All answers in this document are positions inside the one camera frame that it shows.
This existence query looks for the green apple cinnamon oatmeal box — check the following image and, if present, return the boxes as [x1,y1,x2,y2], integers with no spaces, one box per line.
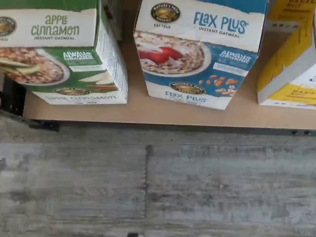
[0,0,128,106]

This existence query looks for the yellow purely elizabeth box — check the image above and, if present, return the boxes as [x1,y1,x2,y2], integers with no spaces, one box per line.
[257,0,316,110]

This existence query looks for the blue flax plus oatmeal box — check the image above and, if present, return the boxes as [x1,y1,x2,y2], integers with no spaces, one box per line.
[133,0,270,111]

